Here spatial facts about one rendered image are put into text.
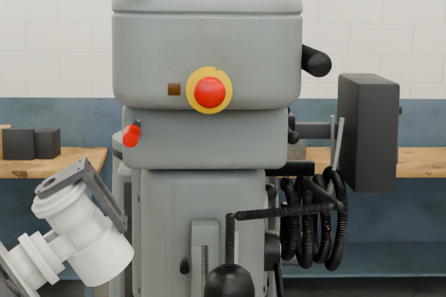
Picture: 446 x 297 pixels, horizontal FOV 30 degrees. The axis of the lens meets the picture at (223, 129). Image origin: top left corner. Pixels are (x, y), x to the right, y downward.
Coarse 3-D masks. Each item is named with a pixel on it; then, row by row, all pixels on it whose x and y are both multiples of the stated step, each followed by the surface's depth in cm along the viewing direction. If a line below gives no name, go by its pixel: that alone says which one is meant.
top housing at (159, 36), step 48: (144, 0) 106; (192, 0) 106; (240, 0) 106; (288, 0) 108; (144, 48) 107; (192, 48) 107; (240, 48) 107; (288, 48) 109; (144, 96) 108; (240, 96) 108; (288, 96) 110
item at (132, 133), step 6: (138, 120) 117; (132, 126) 108; (138, 126) 114; (126, 132) 105; (132, 132) 104; (138, 132) 106; (126, 138) 104; (132, 138) 104; (138, 138) 105; (126, 144) 104; (132, 144) 104
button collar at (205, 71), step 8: (200, 72) 105; (208, 72) 105; (216, 72) 105; (192, 80) 105; (224, 80) 106; (192, 88) 106; (192, 96) 106; (192, 104) 106; (224, 104) 106; (208, 112) 106; (216, 112) 106
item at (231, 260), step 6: (228, 216) 113; (234, 216) 113; (228, 222) 113; (234, 222) 113; (228, 228) 113; (228, 234) 113; (228, 240) 114; (228, 246) 114; (228, 252) 114; (228, 258) 114; (234, 258) 115; (228, 264) 114; (234, 264) 115
